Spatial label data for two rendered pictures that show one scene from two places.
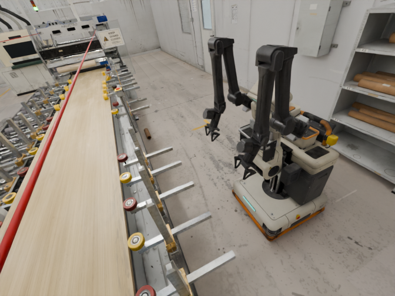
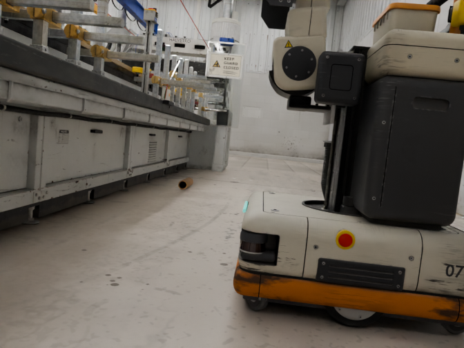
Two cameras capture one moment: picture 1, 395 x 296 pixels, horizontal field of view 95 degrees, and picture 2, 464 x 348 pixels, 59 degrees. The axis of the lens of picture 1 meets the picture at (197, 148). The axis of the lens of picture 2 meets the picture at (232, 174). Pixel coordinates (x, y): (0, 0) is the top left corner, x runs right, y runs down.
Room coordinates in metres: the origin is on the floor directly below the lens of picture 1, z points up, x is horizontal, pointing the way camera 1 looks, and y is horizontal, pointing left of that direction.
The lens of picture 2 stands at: (-0.35, -0.85, 0.48)
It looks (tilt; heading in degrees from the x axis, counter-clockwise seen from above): 5 degrees down; 22
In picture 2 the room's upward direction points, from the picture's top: 6 degrees clockwise
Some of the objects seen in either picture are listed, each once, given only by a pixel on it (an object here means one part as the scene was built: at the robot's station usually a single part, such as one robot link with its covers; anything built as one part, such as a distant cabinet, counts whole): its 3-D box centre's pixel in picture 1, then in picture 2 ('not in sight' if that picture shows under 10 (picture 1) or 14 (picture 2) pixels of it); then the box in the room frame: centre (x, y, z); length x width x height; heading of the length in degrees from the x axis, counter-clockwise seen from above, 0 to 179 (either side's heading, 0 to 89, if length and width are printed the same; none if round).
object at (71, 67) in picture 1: (86, 64); not in sight; (4.69, 2.17, 1.05); 1.43 x 0.12 x 0.12; 108
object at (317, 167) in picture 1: (290, 161); (383, 120); (1.10, -0.79, 0.59); 0.55 x 0.34 x 0.83; 18
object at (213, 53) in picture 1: (217, 78); not in sight; (1.14, -0.20, 1.40); 0.11 x 0.06 x 0.43; 17
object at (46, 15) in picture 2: (156, 201); (45, 15); (0.73, 0.32, 0.83); 0.14 x 0.06 x 0.05; 18
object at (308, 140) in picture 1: (298, 134); (401, 33); (1.11, -0.81, 0.87); 0.23 x 0.15 x 0.11; 18
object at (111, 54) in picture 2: (149, 156); (113, 55); (1.24, 0.43, 0.81); 0.43 x 0.03 x 0.04; 108
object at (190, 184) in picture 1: (163, 197); (61, 18); (0.76, 0.28, 0.83); 0.43 x 0.03 x 0.04; 108
